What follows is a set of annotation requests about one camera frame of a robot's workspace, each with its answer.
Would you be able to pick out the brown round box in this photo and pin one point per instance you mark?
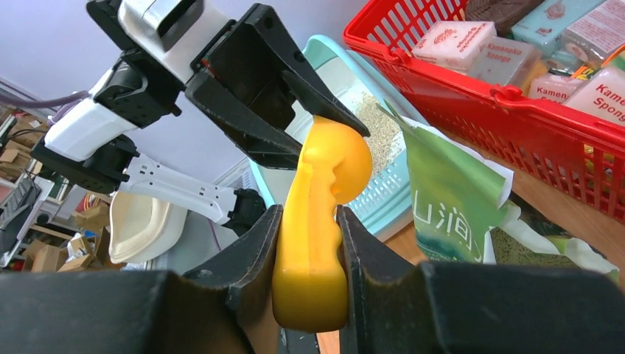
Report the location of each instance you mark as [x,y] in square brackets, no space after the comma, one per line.
[504,13]

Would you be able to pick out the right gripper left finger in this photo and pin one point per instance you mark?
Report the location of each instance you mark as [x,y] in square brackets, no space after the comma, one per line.
[237,315]

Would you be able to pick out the white pink sponge pack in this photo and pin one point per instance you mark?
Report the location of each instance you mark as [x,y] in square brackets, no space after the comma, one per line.
[454,45]

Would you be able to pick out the yellow plastic scoop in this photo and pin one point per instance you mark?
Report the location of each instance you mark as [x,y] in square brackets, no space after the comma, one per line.
[309,285]

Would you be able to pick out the teal small box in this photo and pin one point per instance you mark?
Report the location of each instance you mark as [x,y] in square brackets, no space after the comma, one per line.
[543,26]

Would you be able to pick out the teal plastic litter box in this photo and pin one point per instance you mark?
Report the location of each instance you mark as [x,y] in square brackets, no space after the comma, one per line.
[384,206]

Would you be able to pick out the beige cat litter pile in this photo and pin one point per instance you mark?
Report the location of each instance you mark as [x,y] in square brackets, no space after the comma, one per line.
[385,136]

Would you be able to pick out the pink grey small box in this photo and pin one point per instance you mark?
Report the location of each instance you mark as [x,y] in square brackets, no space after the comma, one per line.
[596,35]

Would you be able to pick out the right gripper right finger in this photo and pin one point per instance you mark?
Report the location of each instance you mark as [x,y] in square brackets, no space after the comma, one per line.
[386,294]

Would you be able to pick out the green litter bag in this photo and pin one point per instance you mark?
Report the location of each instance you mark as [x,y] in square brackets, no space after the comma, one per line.
[462,211]

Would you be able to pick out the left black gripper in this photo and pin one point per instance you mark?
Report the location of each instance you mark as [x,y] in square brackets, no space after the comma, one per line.
[252,78]

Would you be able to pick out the red plastic shopping basket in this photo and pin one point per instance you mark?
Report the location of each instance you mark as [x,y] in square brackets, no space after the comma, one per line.
[576,153]

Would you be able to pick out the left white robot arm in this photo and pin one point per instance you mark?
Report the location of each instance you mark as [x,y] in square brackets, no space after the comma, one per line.
[90,145]

